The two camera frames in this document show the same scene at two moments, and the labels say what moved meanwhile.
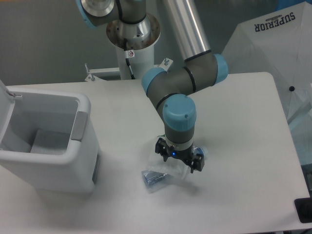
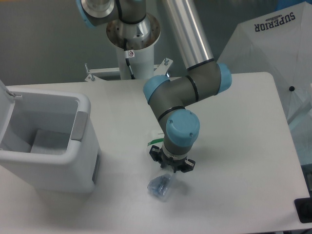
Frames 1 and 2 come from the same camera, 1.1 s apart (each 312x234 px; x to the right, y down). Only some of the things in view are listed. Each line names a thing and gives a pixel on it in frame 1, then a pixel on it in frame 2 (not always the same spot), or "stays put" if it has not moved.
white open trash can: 49,139 stays put
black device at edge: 303,207 stays put
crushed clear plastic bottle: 161,171 → 160,185
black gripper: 185,155 → 158,155
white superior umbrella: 279,43 stays put
